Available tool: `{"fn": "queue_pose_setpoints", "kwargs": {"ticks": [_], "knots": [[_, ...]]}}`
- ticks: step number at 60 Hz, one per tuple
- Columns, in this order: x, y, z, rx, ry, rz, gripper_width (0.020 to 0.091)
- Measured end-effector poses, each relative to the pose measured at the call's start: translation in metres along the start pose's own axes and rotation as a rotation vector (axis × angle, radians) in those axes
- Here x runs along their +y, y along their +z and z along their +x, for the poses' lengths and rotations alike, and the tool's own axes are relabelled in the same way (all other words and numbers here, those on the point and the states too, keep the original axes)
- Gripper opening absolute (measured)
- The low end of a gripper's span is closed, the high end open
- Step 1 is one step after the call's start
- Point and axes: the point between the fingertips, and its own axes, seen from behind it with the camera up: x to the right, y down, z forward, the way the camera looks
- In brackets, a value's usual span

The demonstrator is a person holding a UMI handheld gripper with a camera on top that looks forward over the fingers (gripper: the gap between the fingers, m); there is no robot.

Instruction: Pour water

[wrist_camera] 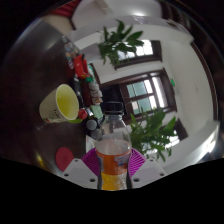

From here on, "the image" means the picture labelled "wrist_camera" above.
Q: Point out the pale yellow mug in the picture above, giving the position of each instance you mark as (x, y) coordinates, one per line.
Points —
(53, 106)

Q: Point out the red round coaster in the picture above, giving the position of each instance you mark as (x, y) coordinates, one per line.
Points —
(64, 159)

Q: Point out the orange drink bottle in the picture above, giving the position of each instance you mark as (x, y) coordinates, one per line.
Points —
(113, 156)

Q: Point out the small red green toy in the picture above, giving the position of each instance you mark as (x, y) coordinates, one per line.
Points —
(82, 114)

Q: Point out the dark framed window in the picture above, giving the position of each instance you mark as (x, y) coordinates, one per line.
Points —
(143, 50)
(178, 133)

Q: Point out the red carpeted stairs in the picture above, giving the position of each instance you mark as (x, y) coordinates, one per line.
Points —
(65, 10)

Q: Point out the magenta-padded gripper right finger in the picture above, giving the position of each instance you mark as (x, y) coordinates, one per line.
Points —
(146, 171)

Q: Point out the green flat box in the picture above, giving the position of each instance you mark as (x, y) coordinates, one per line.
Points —
(96, 111)

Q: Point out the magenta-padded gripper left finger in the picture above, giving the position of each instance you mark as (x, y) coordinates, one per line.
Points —
(78, 173)

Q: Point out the green exit sign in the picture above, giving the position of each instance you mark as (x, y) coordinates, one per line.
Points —
(172, 82)

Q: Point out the white printed leaflet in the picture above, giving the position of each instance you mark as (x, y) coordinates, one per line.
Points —
(89, 145)

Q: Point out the large potted plant white pot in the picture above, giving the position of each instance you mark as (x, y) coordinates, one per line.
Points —
(150, 133)

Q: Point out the dark wooden glazed door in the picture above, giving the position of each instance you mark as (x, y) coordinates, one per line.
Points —
(143, 93)

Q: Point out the small potted plant white pot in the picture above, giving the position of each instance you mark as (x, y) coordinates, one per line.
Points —
(116, 41)

